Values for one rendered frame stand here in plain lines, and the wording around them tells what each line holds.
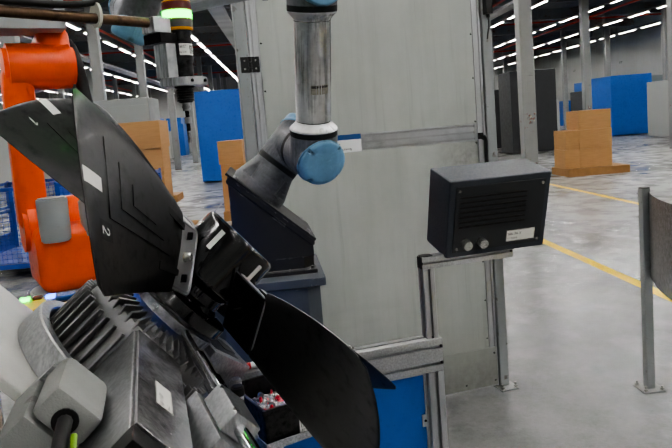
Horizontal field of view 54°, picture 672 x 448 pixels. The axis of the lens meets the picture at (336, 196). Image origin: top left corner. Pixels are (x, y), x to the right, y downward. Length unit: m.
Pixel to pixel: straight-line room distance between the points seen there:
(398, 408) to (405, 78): 1.80
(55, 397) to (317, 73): 1.05
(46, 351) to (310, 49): 0.91
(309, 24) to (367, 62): 1.50
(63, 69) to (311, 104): 3.57
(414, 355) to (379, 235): 1.52
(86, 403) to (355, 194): 2.40
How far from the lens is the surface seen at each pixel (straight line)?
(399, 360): 1.56
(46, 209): 4.72
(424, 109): 3.08
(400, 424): 1.64
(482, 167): 1.58
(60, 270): 4.83
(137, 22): 0.99
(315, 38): 1.51
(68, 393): 0.66
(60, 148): 0.99
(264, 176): 1.68
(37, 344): 0.90
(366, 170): 2.98
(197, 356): 0.83
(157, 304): 0.89
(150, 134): 8.94
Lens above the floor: 1.38
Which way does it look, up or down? 6 degrees down
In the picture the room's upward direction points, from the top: 5 degrees counter-clockwise
